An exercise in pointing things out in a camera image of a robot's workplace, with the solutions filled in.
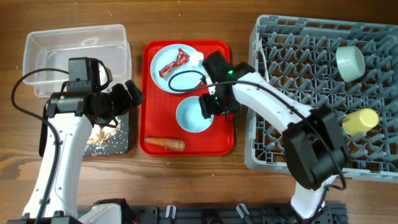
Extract crumpled white tissue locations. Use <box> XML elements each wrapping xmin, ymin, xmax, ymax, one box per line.
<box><xmin>188</xmin><ymin>52</ymin><xmax>204</xmax><ymax>67</ymax></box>

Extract orange carrot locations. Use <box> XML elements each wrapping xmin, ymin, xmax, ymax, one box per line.
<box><xmin>144</xmin><ymin>137</ymin><xmax>185</xmax><ymax>152</ymax></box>

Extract red snack wrapper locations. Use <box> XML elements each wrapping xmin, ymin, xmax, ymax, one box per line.
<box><xmin>159</xmin><ymin>48</ymin><xmax>190</xmax><ymax>78</ymax></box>

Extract clear plastic bin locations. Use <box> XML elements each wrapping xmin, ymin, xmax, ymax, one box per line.
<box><xmin>22</xmin><ymin>24</ymin><xmax>132</xmax><ymax>91</ymax></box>

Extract yellow cup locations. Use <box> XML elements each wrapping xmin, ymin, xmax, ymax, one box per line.
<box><xmin>342</xmin><ymin>108</ymin><xmax>379</xmax><ymax>136</ymax></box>

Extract black tray bin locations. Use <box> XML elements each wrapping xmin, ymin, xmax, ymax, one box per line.
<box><xmin>49</xmin><ymin>113</ymin><xmax>129</xmax><ymax>159</ymax></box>

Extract mint green bowl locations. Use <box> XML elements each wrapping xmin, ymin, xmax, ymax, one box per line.
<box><xmin>336</xmin><ymin>46</ymin><xmax>365</xmax><ymax>82</ymax></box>

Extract light blue bowl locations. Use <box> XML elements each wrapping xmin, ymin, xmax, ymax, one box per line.
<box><xmin>176</xmin><ymin>96</ymin><xmax>214</xmax><ymax>133</ymax></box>

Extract rice and peanut leftovers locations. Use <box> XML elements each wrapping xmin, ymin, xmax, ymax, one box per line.
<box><xmin>83</xmin><ymin>114</ymin><xmax>129</xmax><ymax>157</ymax></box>

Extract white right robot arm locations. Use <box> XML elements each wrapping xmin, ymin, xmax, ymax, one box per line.
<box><xmin>200</xmin><ymin>60</ymin><xmax>350</xmax><ymax>221</ymax></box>

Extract light blue plate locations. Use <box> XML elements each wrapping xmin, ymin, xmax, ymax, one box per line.
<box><xmin>150</xmin><ymin>44</ymin><xmax>205</xmax><ymax>93</ymax></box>

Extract grey dishwasher rack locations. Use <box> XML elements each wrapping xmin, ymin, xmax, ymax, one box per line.
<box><xmin>249</xmin><ymin>15</ymin><xmax>397</xmax><ymax>183</ymax></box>

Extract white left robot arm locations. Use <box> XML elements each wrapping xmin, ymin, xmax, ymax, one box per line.
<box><xmin>23</xmin><ymin>80</ymin><xmax>144</xmax><ymax>223</ymax></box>

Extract red serving tray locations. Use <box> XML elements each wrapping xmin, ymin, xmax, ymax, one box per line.
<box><xmin>139</xmin><ymin>40</ymin><xmax>234</xmax><ymax>156</ymax></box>

